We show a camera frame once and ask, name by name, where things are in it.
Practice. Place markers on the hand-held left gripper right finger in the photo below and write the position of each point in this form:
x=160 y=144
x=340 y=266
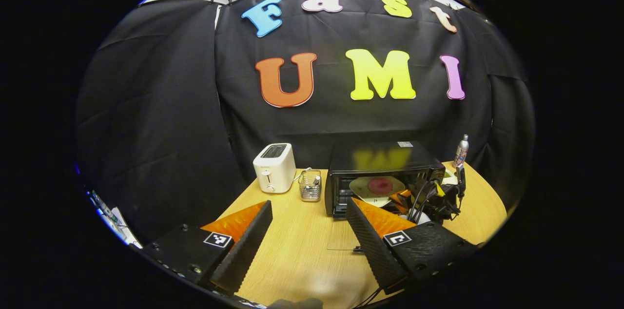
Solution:
x=373 y=250

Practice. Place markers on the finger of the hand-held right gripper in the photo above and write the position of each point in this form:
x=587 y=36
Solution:
x=403 y=195
x=399 y=207

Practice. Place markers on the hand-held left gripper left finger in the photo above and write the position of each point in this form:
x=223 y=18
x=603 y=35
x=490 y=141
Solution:
x=243 y=253

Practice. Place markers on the pink round food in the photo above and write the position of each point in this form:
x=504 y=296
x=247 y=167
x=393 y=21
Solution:
x=380 y=185

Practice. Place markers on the cream plate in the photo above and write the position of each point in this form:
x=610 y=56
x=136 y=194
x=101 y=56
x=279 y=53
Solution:
x=363 y=193

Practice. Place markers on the black electric oven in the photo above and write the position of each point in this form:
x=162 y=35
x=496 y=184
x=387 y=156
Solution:
x=380 y=158

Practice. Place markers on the white divided grain tray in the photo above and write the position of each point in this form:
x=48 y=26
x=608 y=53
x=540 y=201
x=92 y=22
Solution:
x=449 y=177

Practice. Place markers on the silver spray bottle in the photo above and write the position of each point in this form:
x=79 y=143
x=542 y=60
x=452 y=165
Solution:
x=461 y=153

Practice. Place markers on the white toaster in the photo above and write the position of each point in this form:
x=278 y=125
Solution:
x=275 y=172

